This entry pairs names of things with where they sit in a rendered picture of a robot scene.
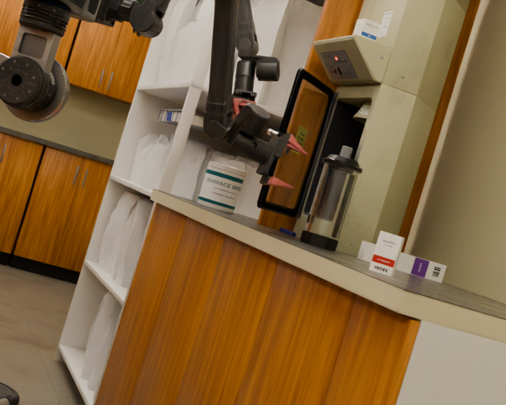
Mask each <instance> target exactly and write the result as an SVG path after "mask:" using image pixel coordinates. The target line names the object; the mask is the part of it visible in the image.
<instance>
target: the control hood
mask: <svg viewBox="0 0 506 405"><path fill-rule="evenodd" d="M313 46H314V48H315V50H316V53H317V55H318V57H319V59H320V61H321V63H322V65H323V68H324V70H325V72H326V74H327V76H328V79H329V81H330V82H331V83H332V84H336V85H341V84H376V83H381V82H382V79H383V76H384V74H385V71H386V66H387V64H388V61H389V57H390V53H391V50H392V49H391V47H387V46H386V45H383V44H380V43H377V42H374V41H373V40H370V39H367V38H364V37H361V36H360V35H348V36H343V37H338V38H333V39H323V40H318V41H314V42H313ZM343 50H345V51H346V53H347V55H348V57H349V60H350V62H351V64H352V65H353V68H354V71H355V72H356V74H357V77H358V78H353V79H339V80H333V79H332V77H331V76H330V73H329V71H328V69H327V67H326V65H325V63H324V60H323V58H322V56H321V54H320V53H325V52H331V51H343Z"/></svg>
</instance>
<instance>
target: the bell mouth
mask: <svg viewBox="0 0 506 405"><path fill-rule="evenodd" d="M371 103H372V102H370V101H366V102H365V103H364V104H363V105H362V107H361V108H360V109H359V110H358V111H357V113H356V114H355V115H354V116H353V119H354V120H356V121H359V122H361V123H363V124H365V122H366V119H367V116H368V114H369V109H370V106H371Z"/></svg>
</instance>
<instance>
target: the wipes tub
mask: <svg viewBox="0 0 506 405"><path fill-rule="evenodd" d="M245 174H246V172H245V171H242V170H238V169H235V168H233V167H230V166H226V165H223V164H220V163H217V162H212V161H209V163H208V166H207V169H206V173H205V177H204V179H203V182H202V187H201V190H200V193H199V196H198V201H197V203H198V204H201V205H203V206H206V207H211V208H214V209H216V210H219V211H224V212H227V213H230V214H233V213H234V210H235V206H236V203H237V201H238V198H239V193H240V191H241V188H242V184H243V180H244V177H245Z"/></svg>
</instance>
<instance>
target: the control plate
mask: <svg viewBox="0 0 506 405"><path fill-rule="evenodd" d="M320 54H321V56H322V58H323V60H324V63H325V65H326V67H327V69H328V71H329V73H330V76H331V77H332V79H333V80H339V79H353V78H358V77H357V74H356V72H355V71H354V68H353V65H352V64H351V62H350V60H349V57H348V55H347V53H346V51H345V50H343V51H331V52H325V53H320ZM341 56H342V57H343V59H342V58H341ZM335 57H337V60H336V58H335ZM337 68H340V70H342V69H344V71H343V72H341V73H342V75H340V73H339V71H338V70H337ZM334 69H335V70H336V71H337V73H336V74H335V73H334V71H333V70H334ZM345 69H347V71H345ZM349 69H350V71H348V70H349ZM331 70H332V72H333V73H331Z"/></svg>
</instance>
